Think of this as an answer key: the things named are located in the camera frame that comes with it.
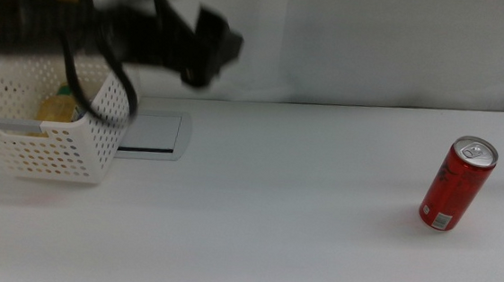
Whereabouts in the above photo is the yellow tea bottle white cap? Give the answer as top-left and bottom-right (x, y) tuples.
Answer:
(26, 80), (87, 141)

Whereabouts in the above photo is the white perforated plastic basket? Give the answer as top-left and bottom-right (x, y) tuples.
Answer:
(0, 50), (141, 189)

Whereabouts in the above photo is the red drink can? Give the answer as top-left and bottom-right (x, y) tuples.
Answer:
(416, 131), (501, 236)

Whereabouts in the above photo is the white cloth backdrop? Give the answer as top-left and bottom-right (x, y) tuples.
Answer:
(0, 0), (504, 130)

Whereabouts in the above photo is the silver table cable hatch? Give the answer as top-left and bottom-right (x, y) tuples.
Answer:
(115, 106), (194, 164)

